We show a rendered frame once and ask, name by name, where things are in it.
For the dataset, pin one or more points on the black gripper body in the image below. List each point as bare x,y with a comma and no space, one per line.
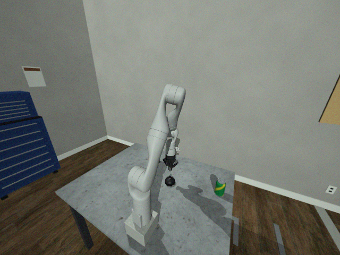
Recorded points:
170,158

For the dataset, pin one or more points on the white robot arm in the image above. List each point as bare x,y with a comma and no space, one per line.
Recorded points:
140,179

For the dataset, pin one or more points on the green drink can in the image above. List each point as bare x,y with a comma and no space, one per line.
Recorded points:
220,187

